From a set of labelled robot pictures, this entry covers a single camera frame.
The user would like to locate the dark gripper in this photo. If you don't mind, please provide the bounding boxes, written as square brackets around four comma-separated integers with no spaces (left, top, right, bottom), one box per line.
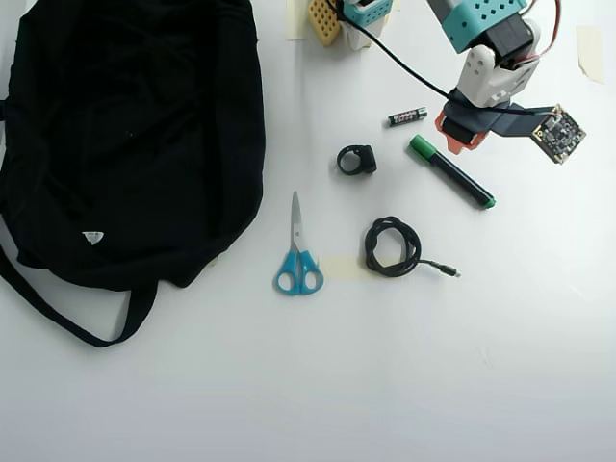
[434,90,536,155]

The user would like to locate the green black marker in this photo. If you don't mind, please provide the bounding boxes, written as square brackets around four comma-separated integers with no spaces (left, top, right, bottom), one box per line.
[407,134,498,212]

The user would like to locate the teal white robot base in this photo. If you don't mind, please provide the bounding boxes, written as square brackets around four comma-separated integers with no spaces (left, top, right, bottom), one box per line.
[336,0,395,52]

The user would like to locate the black fabric bag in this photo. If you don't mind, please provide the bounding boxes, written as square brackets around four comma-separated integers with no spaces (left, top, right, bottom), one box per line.
[0,0,268,348]

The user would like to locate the black AAA battery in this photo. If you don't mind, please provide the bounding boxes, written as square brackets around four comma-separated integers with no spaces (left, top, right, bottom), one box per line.
[386,107,429,129]

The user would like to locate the curled beige masking tape piece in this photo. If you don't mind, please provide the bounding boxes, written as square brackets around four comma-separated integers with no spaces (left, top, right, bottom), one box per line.
[576,25,606,85]

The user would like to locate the short beige masking tape piece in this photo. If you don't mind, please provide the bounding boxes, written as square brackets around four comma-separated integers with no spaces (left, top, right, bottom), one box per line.
[319,254,368,279]

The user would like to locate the yellow perforated block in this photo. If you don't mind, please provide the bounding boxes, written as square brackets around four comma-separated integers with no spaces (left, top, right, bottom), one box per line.
[307,0,344,48]

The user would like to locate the long beige masking tape strip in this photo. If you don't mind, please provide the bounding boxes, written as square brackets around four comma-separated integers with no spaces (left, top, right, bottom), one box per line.
[287,0,312,41]

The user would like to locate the black camera cable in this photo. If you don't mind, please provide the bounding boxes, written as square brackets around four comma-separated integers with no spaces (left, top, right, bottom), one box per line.
[324,0,559,116]

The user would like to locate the black ring strap clip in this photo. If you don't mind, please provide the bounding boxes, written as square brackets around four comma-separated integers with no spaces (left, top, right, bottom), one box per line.
[335,143,378,177]

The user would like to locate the bare camera circuit board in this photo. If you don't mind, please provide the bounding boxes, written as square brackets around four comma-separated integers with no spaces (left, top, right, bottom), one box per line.
[531,103,588,166]

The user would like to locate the black coiled cable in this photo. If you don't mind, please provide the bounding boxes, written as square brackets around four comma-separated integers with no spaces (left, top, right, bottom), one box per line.
[364,216,462,279]

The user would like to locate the red servo wires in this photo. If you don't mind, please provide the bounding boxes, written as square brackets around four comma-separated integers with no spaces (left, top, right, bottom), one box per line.
[517,0,564,66]

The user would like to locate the blue handled scissors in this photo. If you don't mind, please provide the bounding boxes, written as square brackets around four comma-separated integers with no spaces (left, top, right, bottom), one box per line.
[273,191,325,296]

